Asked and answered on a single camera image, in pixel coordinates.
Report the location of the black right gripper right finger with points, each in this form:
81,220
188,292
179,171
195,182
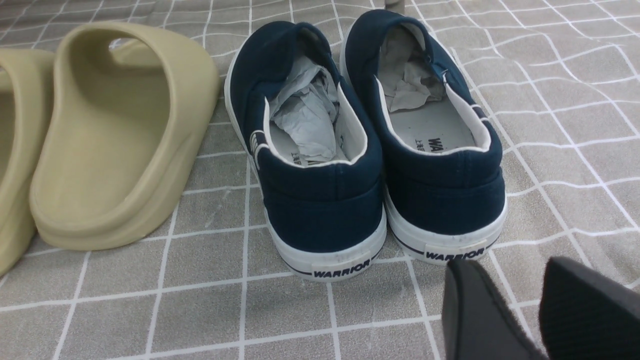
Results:
584,315

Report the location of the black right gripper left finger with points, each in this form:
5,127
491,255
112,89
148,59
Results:
476,320

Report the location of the right navy slip-on shoe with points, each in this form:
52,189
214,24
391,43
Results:
444,191

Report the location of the navy slip-on shoe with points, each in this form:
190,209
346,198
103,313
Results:
444,191
313,149

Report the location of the left navy slip-on shoe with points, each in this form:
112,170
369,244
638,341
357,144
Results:
313,149

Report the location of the grey checked tablecloth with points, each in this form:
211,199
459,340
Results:
558,80

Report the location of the right olive foam slipper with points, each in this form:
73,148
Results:
132,105

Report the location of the olive foam slipper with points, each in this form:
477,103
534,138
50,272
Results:
26,105
132,105

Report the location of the left olive foam slipper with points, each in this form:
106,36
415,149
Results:
26,105

